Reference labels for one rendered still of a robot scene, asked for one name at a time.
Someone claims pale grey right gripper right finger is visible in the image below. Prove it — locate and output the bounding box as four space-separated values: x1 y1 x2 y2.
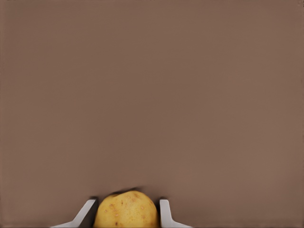
159 199 193 228

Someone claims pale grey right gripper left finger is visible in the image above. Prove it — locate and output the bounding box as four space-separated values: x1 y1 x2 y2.
50 199 96 228

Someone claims yellow potato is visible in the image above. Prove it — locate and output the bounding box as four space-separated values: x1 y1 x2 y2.
93 190 160 228

